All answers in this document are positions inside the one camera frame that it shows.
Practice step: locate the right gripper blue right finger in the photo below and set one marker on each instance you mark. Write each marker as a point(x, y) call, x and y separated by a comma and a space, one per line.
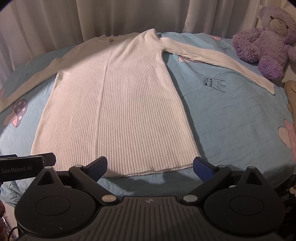
point(204, 170)

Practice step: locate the white ribbed knit sweater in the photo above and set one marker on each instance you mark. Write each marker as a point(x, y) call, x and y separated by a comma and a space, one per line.
point(114, 97)

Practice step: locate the beige plush toy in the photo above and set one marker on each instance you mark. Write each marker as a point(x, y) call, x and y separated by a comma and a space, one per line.
point(290, 90)

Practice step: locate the white curtain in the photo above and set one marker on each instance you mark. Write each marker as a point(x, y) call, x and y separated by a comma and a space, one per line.
point(31, 28)

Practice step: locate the person's left hand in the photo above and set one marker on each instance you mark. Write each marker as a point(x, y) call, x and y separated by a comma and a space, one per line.
point(2, 211)

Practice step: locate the purple teddy bear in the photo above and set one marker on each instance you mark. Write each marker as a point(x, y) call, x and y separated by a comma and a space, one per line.
point(269, 46)

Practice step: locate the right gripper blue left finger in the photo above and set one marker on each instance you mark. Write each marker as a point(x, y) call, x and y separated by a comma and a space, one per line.
point(91, 172)

